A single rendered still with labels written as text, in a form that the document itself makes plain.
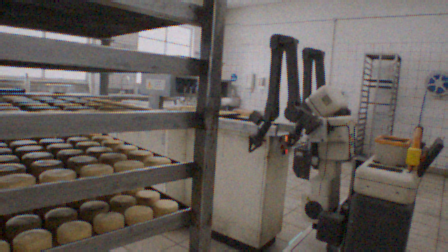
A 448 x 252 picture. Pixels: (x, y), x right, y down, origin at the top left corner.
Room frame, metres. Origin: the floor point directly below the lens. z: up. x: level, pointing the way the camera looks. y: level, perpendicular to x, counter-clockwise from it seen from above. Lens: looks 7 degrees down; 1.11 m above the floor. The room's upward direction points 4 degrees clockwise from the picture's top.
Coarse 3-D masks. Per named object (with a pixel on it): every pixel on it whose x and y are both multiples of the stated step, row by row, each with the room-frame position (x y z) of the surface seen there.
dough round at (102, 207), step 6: (84, 204) 0.51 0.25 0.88; (90, 204) 0.51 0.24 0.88; (96, 204) 0.51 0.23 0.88; (102, 204) 0.51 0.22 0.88; (84, 210) 0.48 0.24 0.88; (90, 210) 0.48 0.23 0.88; (96, 210) 0.49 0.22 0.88; (102, 210) 0.49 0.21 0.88; (108, 210) 0.51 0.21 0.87; (84, 216) 0.48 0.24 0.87; (90, 216) 0.48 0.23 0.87
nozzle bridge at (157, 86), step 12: (144, 84) 2.21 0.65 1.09; (156, 84) 2.13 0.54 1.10; (168, 84) 2.06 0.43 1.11; (180, 84) 2.25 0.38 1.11; (192, 84) 2.35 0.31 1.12; (228, 84) 2.60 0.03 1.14; (156, 96) 2.13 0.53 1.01; (168, 96) 2.06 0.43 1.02; (180, 96) 2.18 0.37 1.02; (192, 96) 2.29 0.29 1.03; (228, 96) 2.61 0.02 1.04; (156, 108) 2.13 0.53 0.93
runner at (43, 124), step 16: (48, 112) 0.35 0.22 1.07; (64, 112) 0.36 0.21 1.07; (80, 112) 0.38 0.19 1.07; (96, 112) 0.39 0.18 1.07; (112, 112) 0.41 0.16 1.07; (128, 112) 0.43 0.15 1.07; (144, 112) 0.45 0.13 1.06; (160, 112) 0.47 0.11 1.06; (176, 112) 0.49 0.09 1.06; (192, 112) 0.52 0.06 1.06; (0, 128) 0.31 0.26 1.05; (16, 128) 0.32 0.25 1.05; (32, 128) 0.34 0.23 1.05; (48, 128) 0.35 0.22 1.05; (64, 128) 0.36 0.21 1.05; (80, 128) 0.38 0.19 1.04; (96, 128) 0.39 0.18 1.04; (112, 128) 0.41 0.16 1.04; (128, 128) 0.43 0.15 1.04; (144, 128) 0.45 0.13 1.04; (160, 128) 0.47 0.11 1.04; (176, 128) 0.49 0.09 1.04
